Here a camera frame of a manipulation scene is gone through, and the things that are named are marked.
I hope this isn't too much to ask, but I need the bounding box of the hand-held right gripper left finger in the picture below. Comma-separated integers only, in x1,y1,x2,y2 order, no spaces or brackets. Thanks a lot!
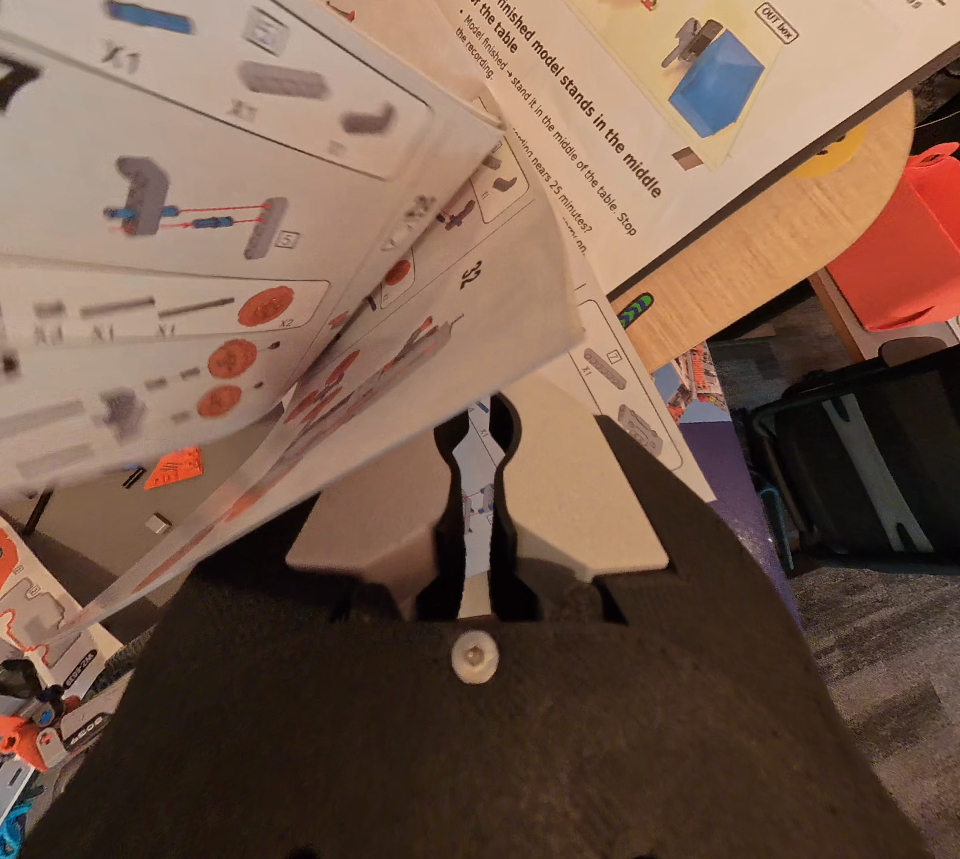
285,424,462,603

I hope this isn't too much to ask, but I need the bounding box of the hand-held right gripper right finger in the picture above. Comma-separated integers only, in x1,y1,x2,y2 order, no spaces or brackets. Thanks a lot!
495,373,670,583

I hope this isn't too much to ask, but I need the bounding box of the white sticker sheet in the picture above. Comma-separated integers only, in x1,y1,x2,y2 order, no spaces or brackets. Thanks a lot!
0,521,127,676

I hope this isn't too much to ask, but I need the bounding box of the grey orange tracked toy robot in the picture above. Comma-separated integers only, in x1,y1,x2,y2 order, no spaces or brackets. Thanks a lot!
0,652,132,859

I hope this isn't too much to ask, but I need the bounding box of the building instruction booklet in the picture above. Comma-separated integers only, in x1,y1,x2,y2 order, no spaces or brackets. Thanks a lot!
0,0,717,650

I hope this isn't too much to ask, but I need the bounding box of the blue robot kit box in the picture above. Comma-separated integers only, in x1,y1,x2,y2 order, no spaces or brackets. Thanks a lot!
648,340,805,624

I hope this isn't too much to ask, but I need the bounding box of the green blue chevron sticker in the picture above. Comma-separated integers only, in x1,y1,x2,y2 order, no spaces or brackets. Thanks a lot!
615,290,656,331

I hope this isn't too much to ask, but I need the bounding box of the orange toy cone part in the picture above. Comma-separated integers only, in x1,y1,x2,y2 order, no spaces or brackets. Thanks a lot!
142,445,205,493

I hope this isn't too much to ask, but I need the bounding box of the long black toy axle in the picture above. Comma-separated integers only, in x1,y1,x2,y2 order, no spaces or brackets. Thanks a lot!
21,490,55,539

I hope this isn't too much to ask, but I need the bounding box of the orange plastic object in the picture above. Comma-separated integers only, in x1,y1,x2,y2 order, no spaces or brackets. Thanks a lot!
825,142,960,334

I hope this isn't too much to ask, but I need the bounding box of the round yellow sticker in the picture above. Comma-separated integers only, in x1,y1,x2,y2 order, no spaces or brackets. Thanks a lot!
787,116,871,181

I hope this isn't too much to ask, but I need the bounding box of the white printed task sheet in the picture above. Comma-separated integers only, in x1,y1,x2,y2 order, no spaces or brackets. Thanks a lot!
367,0,960,299

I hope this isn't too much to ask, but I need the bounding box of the light blue brick tool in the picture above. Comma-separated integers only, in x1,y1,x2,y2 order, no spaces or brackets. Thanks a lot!
0,795,42,856

